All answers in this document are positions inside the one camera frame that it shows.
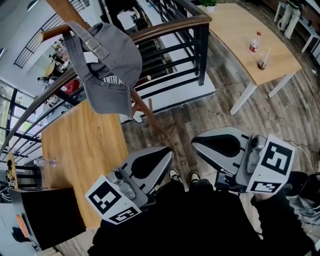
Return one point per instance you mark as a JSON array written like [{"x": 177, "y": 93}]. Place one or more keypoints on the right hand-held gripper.
[{"x": 275, "y": 157}]

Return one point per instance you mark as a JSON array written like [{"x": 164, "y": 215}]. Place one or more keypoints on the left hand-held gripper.
[{"x": 105, "y": 197}]

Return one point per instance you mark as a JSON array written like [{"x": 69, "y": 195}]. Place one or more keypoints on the grey baseball cap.
[{"x": 112, "y": 62}]

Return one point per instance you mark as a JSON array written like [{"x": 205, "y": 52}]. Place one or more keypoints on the wooden coat rack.
[{"x": 63, "y": 10}]

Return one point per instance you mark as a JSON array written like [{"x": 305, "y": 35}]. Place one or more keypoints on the person's right forearm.
[{"x": 282, "y": 220}]

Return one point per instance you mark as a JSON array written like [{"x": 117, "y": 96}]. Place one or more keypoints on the person's left forearm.
[{"x": 112, "y": 237}]

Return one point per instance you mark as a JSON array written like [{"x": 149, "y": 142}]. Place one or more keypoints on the person's left shoe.
[{"x": 175, "y": 176}]

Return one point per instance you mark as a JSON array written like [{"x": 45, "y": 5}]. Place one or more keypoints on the person's shoe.
[
  {"x": 175, "y": 176},
  {"x": 195, "y": 177}
]

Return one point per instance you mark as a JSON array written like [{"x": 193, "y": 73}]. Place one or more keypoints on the person's right shoe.
[{"x": 195, "y": 177}]

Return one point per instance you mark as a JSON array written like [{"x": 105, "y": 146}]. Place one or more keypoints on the brown wooden table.
[{"x": 82, "y": 155}]

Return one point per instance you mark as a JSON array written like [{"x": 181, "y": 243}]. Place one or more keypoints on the glass cup with dark drink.
[{"x": 262, "y": 65}]

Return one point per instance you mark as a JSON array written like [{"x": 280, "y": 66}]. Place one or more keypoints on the black bag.
[{"x": 310, "y": 185}]

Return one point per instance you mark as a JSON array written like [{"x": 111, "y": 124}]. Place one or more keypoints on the clear plastic bottle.
[{"x": 45, "y": 162}]

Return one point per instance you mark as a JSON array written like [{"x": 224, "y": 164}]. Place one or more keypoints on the black and grey cabinet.
[{"x": 55, "y": 215}]

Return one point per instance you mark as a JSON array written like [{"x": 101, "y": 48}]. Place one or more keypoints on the red label plastic bottle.
[{"x": 254, "y": 45}]

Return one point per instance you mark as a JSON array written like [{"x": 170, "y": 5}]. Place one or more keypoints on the dark staircase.
[{"x": 155, "y": 61}]

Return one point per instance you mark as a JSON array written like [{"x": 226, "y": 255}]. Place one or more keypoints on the light wooden white-legged table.
[{"x": 237, "y": 32}]

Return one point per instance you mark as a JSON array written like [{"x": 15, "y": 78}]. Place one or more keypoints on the dark wood metal railing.
[{"x": 170, "y": 26}]

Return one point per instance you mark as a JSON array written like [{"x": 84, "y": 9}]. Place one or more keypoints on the small round wooden table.
[{"x": 14, "y": 181}]

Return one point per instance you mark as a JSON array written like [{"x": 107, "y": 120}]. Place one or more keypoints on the orange oval pad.
[{"x": 22, "y": 225}]

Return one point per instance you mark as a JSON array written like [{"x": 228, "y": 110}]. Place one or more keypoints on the green potted plant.
[{"x": 210, "y": 8}]

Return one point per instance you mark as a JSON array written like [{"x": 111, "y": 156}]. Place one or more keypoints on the white table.
[{"x": 310, "y": 30}]

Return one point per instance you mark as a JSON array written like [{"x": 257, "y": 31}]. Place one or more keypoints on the large glass window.
[{"x": 3, "y": 110}]

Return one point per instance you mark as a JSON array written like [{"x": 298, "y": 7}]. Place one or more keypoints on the black metal balcony railing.
[{"x": 35, "y": 42}]

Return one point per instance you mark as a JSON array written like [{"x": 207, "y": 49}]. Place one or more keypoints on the black dome pendant lamp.
[
  {"x": 32, "y": 4},
  {"x": 2, "y": 53}
]

